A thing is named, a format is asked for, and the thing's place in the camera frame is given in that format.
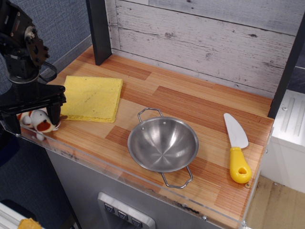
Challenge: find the white knife yellow handle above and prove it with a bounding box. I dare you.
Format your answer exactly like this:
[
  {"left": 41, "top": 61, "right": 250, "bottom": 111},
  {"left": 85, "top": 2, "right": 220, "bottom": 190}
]
[{"left": 224, "top": 113, "right": 252, "bottom": 184}]

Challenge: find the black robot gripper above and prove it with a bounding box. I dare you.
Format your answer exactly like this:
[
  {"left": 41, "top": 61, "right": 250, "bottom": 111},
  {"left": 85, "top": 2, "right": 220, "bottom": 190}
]
[{"left": 0, "top": 82, "right": 66, "bottom": 134}]

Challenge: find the white side cabinet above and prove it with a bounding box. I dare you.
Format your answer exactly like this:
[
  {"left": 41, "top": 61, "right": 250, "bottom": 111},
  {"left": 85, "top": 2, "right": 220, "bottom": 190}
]
[{"left": 260, "top": 90, "right": 305, "bottom": 193}]

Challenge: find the black frame post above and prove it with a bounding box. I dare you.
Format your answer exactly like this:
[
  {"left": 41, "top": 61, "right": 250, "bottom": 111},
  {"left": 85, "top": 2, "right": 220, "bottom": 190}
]
[
  {"left": 86, "top": 0, "right": 112, "bottom": 65},
  {"left": 270, "top": 0, "right": 305, "bottom": 119}
]

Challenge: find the stainless steel handled bowl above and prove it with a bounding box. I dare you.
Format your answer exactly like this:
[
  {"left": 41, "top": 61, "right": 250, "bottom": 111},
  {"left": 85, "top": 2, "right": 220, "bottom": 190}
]
[{"left": 127, "top": 107, "right": 199, "bottom": 189}]

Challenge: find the black left frame post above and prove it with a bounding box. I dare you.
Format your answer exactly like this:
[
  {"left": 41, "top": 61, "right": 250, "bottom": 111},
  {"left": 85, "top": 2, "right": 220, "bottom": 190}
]
[{"left": 86, "top": 0, "right": 112, "bottom": 65}]

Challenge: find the black right frame post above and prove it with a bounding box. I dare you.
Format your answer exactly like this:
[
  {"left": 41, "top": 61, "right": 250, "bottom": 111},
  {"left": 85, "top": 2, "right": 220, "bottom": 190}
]
[{"left": 270, "top": 0, "right": 305, "bottom": 119}]

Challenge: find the silver dispenser button panel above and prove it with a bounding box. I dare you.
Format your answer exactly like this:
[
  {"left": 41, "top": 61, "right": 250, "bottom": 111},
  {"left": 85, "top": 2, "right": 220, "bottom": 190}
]
[{"left": 97, "top": 192, "right": 156, "bottom": 229}]

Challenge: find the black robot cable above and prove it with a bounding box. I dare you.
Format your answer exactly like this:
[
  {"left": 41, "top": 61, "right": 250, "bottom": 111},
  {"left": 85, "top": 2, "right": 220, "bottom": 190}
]
[{"left": 38, "top": 62, "right": 58, "bottom": 84}]

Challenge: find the yellow folded cloth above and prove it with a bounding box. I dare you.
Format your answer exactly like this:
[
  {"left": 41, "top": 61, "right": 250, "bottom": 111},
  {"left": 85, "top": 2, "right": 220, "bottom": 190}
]
[{"left": 61, "top": 76, "right": 123, "bottom": 123}]

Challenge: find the red and white plush toy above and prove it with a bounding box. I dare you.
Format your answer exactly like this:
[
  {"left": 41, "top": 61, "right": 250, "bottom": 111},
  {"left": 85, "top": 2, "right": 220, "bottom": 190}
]
[{"left": 16, "top": 108, "right": 61, "bottom": 141}]

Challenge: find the yellow object bottom left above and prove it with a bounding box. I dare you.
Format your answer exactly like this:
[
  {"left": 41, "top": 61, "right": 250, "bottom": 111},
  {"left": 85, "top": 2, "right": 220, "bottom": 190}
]
[{"left": 17, "top": 218, "right": 42, "bottom": 229}]

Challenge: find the clear acrylic guard rail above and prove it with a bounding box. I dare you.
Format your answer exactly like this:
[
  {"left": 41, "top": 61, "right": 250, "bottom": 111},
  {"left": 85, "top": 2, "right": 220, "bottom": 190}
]
[{"left": 0, "top": 34, "right": 275, "bottom": 227}]

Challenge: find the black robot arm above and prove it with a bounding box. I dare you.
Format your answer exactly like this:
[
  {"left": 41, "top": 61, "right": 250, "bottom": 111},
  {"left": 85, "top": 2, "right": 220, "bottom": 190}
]
[{"left": 0, "top": 0, "right": 66, "bottom": 135}]

